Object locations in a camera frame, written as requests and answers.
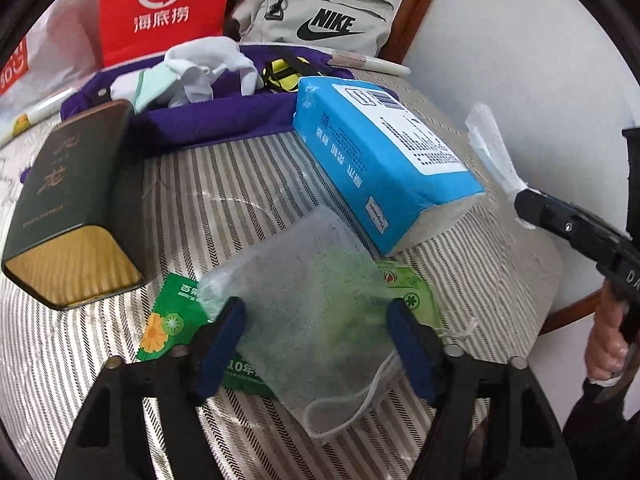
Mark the person's right forearm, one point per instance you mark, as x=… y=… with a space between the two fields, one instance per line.
x=605 y=435

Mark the person's right hand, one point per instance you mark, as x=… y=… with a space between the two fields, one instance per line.
x=602 y=345

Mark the mint green cloth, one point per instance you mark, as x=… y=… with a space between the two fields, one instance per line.
x=155 y=87

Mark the red paper bag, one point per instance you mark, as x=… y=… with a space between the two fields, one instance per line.
x=165 y=10

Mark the green flower print sachet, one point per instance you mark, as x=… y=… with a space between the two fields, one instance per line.
x=172 y=310

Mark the white patterned quilt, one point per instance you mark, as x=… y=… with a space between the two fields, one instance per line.
x=15 y=160

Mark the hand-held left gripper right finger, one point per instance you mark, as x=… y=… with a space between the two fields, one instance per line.
x=410 y=345

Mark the wooden headboard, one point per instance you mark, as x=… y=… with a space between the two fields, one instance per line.
x=420 y=5

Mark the white cloth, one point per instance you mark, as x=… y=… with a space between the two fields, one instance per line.
x=205 y=62

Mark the purple towel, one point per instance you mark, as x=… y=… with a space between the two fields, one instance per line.
x=210 y=120

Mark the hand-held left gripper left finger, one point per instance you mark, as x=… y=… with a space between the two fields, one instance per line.
x=220 y=345

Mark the clear plastic bag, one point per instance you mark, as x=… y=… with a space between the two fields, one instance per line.
x=492 y=150

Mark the white plastic bag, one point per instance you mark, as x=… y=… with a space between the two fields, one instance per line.
x=45 y=65

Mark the beige backpack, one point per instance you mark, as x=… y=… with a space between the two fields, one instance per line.
x=310 y=15

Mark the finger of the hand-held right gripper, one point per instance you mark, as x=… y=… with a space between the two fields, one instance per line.
x=555 y=220

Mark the light green sachet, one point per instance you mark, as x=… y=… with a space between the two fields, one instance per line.
x=417 y=287

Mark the blue tissue pack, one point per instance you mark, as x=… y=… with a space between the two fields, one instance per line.
x=370 y=160

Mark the dark green tin box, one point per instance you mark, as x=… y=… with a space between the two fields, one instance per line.
x=70 y=200

